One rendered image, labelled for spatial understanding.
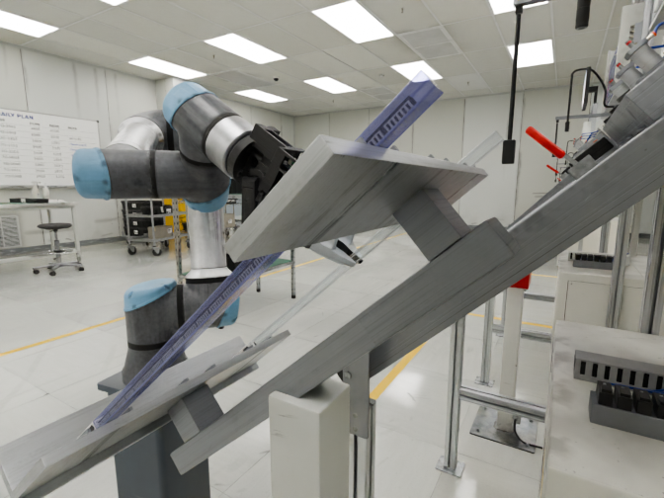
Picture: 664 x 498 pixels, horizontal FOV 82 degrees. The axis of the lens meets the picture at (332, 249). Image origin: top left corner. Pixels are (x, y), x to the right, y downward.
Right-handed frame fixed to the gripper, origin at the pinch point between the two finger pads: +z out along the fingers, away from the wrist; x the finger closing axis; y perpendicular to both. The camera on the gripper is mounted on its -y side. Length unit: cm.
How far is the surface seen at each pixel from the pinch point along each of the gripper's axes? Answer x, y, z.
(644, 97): 20.9, 32.7, 13.5
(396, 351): 17.0, -14.9, 10.3
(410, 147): 899, -88, -313
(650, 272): 87, 13, 44
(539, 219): 16.9, 14.7, 13.6
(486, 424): 121, -74, 53
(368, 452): 13.7, -31.6, 17.4
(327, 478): -12.6, -12.7, 14.3
